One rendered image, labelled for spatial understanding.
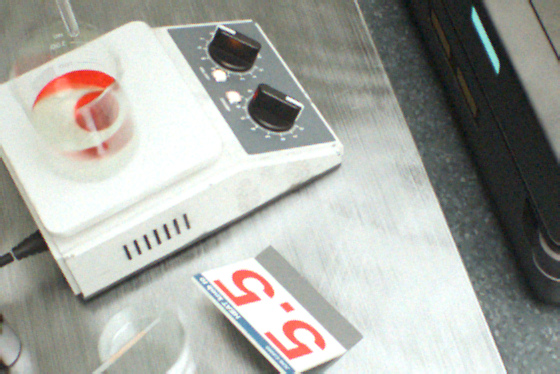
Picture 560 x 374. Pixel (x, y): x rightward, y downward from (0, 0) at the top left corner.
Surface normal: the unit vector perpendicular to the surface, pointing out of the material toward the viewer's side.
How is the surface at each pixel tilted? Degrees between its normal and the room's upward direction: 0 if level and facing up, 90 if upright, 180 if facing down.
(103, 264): 90
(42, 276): 0
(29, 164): 0
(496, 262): 0
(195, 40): 30
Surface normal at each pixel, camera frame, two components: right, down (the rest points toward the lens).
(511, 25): -0.06, -0.47
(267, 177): 0.50, 0.75
